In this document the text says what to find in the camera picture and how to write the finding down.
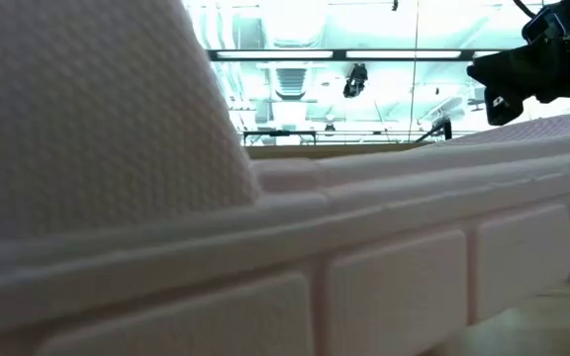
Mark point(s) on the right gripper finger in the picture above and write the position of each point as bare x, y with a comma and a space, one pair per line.
510, 81
507, 62

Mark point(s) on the pink rubber slide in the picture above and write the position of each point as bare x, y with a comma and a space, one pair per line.
117, 148

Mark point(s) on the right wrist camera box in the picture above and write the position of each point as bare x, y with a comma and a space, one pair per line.
542, 25

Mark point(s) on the black hanging camera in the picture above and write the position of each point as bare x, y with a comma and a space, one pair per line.
355, 81

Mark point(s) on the wooden shelf with black frame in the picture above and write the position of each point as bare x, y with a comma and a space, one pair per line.
339, 151

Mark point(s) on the silver ribbed air duct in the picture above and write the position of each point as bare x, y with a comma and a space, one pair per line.
291, 81

